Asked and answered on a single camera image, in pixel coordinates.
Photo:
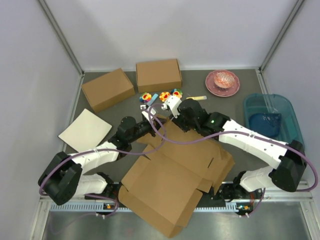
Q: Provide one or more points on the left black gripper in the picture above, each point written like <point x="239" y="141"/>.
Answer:
<point x="155" y="125"/>

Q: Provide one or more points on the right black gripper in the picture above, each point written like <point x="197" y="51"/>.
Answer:
<point x="177" y="122"/>

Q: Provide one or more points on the cardboard box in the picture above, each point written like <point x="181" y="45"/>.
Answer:
<point x="158" y="75"/>
<point x="108" y="90"/>
<point x="164" y="186"/>

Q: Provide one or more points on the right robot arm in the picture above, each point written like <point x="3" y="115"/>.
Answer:
<point x="285" y="165"/>

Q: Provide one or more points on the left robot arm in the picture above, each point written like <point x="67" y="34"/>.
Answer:
<point x="66" y="175"/>

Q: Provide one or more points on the yellow chalk stick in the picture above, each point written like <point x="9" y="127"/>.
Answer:
<point x="197" y="98"/>

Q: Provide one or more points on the rainbow flower plush right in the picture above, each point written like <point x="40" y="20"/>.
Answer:
<point x="177" y="92"/>

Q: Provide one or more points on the rainbow flower plush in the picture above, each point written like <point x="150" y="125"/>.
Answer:
<point x="145" y="97"/>
<point x="177" y="92"/>

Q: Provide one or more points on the rainbow flower plush left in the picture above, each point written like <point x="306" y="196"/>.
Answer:
<point x="145" y="97"/>

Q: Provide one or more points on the blue chalk stick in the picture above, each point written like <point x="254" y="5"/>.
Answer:
<point x="153" y="99"/>

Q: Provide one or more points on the orange flower plush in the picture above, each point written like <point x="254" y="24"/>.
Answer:
<point x="164" y="96"/>

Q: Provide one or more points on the pink plate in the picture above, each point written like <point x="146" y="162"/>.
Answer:
<point x="224" y="93"/>

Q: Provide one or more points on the white square board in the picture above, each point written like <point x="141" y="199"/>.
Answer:
<point x="85" y="132"/>

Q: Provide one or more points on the teal plastic bin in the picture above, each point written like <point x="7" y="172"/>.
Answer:
<point x="274" y="103"/>

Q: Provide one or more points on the dark blue dish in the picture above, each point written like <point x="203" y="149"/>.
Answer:
<point x="266" y="124"/>

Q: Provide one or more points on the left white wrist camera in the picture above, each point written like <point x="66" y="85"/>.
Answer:
<point x="147" y="113"/>

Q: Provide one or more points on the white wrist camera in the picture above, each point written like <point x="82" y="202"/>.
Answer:
<point x="147" y="113"/>
<point x="172" y="103"/>

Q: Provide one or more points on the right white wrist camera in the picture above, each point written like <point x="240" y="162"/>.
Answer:
<point x="172" y="103"/>

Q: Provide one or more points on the grey slotted cable duct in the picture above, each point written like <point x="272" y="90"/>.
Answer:
<point x="103" y="207"/>

